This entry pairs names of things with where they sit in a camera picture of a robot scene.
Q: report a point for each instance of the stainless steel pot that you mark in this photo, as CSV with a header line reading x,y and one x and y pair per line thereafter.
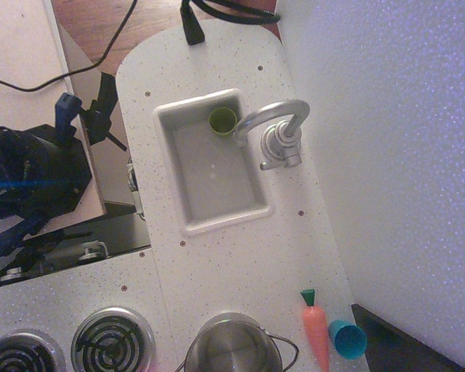
x,y
232,341

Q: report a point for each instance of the silver toy faucet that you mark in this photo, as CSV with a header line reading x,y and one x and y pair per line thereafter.
x,y
281,142

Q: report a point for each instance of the grey toy sink basin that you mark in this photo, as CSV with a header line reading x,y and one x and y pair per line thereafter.
x,y
214,183

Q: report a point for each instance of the orange toy carrot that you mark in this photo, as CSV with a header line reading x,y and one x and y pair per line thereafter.
x,y
316,328

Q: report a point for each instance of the right stove burner coil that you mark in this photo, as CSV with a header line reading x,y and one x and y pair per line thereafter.
x,y
113,339

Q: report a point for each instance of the teal plastic cup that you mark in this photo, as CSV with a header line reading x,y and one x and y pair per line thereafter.
x,y
348,339

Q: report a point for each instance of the left stove burner coil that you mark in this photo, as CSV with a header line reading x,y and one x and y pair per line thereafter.
x,y
30,350

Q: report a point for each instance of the blue clamp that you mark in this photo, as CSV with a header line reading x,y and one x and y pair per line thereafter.
x,y
66,109

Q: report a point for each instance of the black and blue robot base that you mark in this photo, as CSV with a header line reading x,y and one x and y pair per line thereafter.
x,y
40,179

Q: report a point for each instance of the stove burner coil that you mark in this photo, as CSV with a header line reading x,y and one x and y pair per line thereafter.
x,y
113,339
30,350

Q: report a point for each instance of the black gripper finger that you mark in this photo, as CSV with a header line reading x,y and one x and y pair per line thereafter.
x,y
193,32

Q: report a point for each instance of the green plastic cup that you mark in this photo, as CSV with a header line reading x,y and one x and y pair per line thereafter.
x,y
222,121

